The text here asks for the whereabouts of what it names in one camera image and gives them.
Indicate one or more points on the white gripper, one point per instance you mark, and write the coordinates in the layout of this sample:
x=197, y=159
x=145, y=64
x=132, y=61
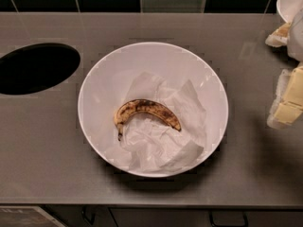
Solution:
x=296, y=37

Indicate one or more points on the spotted ripe banana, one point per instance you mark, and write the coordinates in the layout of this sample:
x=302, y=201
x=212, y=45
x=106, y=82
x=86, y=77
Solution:
x=144, y=106

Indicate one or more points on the large white bowl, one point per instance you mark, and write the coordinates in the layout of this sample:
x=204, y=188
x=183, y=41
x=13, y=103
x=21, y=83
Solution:
x=106, y=86

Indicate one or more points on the crumpled white paper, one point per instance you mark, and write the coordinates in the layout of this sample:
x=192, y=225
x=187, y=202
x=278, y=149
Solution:
x=152, y=146

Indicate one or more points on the round black counter hole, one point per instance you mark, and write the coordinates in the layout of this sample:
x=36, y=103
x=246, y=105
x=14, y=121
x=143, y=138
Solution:
x=37, y=67

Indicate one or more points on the black drawer handle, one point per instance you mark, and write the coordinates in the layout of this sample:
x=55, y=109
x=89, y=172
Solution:
x=228, y=219

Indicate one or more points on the black cabinet handle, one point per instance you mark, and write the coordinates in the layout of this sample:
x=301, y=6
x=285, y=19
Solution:
x=88, y=217

